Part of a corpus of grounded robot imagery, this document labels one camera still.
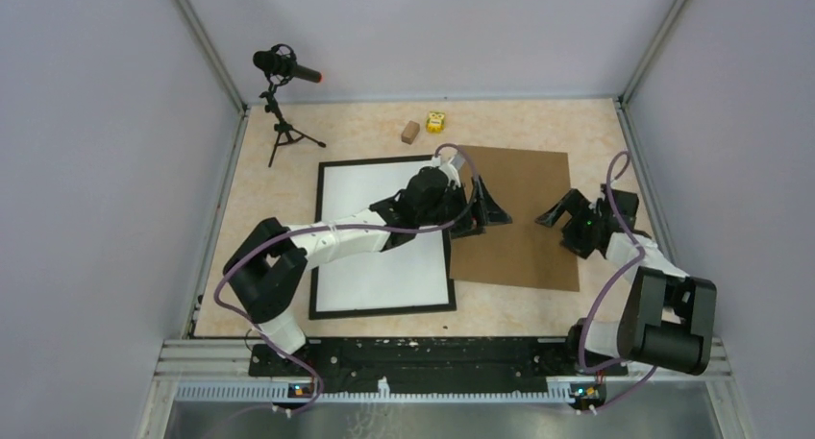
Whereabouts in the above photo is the black tripod stand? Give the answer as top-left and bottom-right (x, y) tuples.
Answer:
(259, 81), (327, 168)

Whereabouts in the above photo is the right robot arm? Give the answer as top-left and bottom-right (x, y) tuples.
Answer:
(535, 184), (717, 376)

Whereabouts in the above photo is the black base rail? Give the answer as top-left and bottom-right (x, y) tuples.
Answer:
(248, 335), (629, 396)

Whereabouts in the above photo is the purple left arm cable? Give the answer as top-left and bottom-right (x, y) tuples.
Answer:
(212, 143), (482, 415)

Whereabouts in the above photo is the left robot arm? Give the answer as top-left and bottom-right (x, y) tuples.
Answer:
(222, 164), (512, 375)

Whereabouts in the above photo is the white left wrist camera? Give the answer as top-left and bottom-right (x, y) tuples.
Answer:
(431, 155), (465, 188)

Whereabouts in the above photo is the yellow owl toy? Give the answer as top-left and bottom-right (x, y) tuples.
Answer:
(425, 110), (446, 134)

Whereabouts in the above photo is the small wooden block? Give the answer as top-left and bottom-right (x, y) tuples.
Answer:
(400, 121), (421, 145)

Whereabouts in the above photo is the brown cardboard backing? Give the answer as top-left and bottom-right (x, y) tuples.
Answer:
(450, 146), (580, 292)

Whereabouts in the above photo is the black microphone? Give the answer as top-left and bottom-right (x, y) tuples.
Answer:
(252, 43), (323, 85)

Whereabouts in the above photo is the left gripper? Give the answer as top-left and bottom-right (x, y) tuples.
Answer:
(416, 174), (510, 238)

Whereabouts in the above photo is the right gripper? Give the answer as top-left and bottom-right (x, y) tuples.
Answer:
(535, 189), (605, 260)

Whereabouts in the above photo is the cat photo print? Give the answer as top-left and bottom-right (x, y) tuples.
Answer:
(309, 155), (457, 320)

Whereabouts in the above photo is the black picture frame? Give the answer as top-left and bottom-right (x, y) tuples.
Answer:
(309, 155), (457, 322)

